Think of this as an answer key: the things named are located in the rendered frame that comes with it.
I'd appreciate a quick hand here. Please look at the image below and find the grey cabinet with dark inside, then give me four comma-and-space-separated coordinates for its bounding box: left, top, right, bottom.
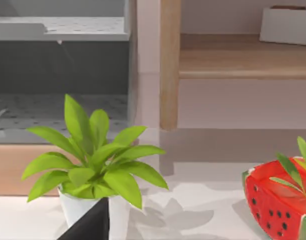
0, 0, 138, 121

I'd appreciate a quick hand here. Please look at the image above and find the watermelon-shaped plant pot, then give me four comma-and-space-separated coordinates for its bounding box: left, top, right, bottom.
241, 136, 306, 240

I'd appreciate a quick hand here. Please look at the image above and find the pale wooden drawer front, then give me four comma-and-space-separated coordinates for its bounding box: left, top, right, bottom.
0, 143, 83, 197

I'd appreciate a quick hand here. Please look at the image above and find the green plant in white pot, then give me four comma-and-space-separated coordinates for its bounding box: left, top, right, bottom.
21, 93, 170, 240

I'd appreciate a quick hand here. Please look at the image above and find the wooden open shelf unit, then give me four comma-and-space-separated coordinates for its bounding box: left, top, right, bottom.
159, 0, 306, 131

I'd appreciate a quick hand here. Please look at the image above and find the grey pierced drawer inside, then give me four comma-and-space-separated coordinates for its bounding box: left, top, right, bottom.
0, 93, 130, 145

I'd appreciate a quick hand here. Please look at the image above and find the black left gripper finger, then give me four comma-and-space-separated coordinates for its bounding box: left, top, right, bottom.
57, 196, 110, 240

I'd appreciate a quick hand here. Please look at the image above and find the white box planter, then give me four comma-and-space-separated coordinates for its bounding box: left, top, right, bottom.
258, 5, 306, 47

